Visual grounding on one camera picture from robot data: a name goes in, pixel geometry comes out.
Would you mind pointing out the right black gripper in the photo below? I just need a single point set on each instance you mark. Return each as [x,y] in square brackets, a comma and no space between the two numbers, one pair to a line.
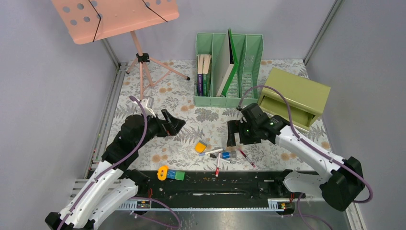
[236,126]

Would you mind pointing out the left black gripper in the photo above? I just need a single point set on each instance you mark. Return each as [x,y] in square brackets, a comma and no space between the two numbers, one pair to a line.
[172,127]

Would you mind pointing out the blue grey glue stick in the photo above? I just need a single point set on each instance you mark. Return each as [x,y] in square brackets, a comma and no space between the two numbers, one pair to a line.
[229,155]

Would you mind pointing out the yellow grey eraser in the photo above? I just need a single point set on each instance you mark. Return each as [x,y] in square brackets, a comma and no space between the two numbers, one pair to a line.
[200,147]

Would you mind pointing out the yellow blue green toy block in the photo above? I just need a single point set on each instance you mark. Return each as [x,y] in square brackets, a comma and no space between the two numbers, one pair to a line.
[165,173]

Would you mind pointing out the red white marker pen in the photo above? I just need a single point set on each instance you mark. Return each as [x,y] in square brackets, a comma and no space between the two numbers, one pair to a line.
[218,165]

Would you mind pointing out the green file organizer rack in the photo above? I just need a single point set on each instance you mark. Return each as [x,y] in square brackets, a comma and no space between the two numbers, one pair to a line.
[249,48]

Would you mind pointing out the treehouse paperback book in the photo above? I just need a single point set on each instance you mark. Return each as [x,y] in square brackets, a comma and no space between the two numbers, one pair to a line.
[206,69]

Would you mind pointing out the olive green drawer box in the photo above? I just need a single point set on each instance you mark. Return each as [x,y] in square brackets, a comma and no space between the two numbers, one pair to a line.
[307,98]

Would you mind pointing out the purple paperback book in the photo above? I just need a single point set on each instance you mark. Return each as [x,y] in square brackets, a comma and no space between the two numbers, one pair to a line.
[200,62]

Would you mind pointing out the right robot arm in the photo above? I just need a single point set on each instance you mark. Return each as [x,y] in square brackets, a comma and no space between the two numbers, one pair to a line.
[337,180]

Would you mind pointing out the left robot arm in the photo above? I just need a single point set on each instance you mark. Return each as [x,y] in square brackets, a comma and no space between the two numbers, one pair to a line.
[112,183]

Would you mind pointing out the pink music stand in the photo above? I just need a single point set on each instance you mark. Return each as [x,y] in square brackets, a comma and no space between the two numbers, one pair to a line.
[91,20]

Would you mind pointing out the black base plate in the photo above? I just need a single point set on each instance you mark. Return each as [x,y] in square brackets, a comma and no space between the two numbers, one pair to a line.
[202,191]

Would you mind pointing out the aluminium frame rail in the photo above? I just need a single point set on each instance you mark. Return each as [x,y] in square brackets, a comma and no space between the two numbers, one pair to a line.
[102,134]

